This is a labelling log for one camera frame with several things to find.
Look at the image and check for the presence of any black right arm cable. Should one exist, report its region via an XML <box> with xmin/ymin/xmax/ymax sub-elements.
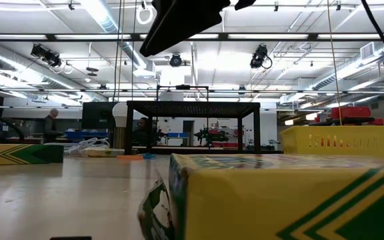
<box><xmin>360</xmin><ymin>0</ymin><xmax>384</xmax><ymax>74</ymax></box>

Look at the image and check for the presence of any blue storage tray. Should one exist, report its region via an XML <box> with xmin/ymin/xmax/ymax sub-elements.
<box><xmin>64</xmin><ymin>130</ymin><xmax>110</xmax><ymax>140</ymax></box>

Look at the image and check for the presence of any yellow plastic basket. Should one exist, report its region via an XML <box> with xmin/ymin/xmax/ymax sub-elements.
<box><xmin>279</xmin><ymin>125</ymin><xmax>384</xmax><ymax>159</ymax></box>

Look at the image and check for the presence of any bulb lamp with brass base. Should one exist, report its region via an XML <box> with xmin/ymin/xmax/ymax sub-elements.
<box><xmin>111</xmin><ymin>101</ymin><xmax>129</xmax><ymax>150</ymax></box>

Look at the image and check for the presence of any black perforated metal riser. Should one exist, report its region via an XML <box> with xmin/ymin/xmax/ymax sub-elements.
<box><xmin>125</xmin><ymin>101</ymin><xmax>261</xmax><ymax>155</ymax></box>

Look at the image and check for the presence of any white hanging ring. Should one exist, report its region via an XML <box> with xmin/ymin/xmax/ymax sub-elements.
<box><xmin>135</xmin><ymin>4</ymin><xmax>154</xmax><ymax>25</ymax></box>

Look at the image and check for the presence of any black ceiling camera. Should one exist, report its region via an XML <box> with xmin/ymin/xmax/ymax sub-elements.
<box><xmin>249</xmin><ymin>43</ymin><xmax>274</xmax><ymax>70</ymax></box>

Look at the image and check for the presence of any black overhead camera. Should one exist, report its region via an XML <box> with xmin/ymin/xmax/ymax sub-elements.
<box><xmin>169</xmin><ymin>53</ymin><xmax>183</xmax><ymax>68</ymax></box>

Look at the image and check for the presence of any red storage bin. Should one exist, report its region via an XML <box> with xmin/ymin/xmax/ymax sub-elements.
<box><xmin>330</xmin><ymin>106</ymin><xmax>372</xmax><ymax>120</ymax></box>

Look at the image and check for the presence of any white lamp cable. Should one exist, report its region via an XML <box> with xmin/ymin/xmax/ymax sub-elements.
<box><xmin>63</xmin><ymin>137</ymin><xmax>111</xmax><ymax>157</ymax></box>

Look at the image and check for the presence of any person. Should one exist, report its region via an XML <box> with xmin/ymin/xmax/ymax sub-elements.
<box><xmin>43</xmin><ymin>108</ymin><xmax>65</xmax><ymax>144</ymax></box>
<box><xmin>131</xmin><ymin>117</ymin><xmax>158</xmax><ymax>147</ymax></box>

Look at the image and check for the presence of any yellow green crayon box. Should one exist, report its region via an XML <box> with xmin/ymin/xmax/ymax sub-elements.
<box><xmin>137</xmin><ymin>153</ymin><xmax>384</xmax><ymax>240</ymax></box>
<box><xmin>0</xmin><ymin>143</ymin><xmax>65</xmax><ymax>167</ymax></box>

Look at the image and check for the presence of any black computer monitor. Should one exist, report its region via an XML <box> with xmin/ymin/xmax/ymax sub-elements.
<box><xmin>81</xmin><ymin>101</ymin><xmax>116</xmax><ymax>131</ymax></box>

